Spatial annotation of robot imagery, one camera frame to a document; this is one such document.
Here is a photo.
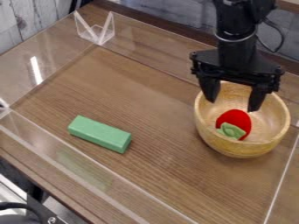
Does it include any red plush strawberry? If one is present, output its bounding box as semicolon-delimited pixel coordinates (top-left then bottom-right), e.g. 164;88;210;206
215;109;252;141

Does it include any clear acrylic corner bracket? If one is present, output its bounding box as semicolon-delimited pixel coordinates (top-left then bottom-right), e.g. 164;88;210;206
73;11;116;46

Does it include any wooden bowl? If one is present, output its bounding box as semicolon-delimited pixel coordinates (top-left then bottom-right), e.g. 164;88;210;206
194;82;291;158

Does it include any black cable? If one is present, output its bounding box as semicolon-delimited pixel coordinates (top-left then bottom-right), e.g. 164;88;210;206
0;200;31;214

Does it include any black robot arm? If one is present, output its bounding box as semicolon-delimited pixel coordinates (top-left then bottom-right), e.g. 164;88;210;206
190;0;284;112

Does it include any black table clamp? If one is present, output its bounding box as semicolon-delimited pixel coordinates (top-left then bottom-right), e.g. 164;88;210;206
25;195;68;224

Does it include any green rectangular block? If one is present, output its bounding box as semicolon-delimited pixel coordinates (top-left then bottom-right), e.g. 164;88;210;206
68;115;132;154

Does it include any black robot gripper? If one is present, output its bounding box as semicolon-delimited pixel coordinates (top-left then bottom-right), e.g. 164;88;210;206
190;50;284;112

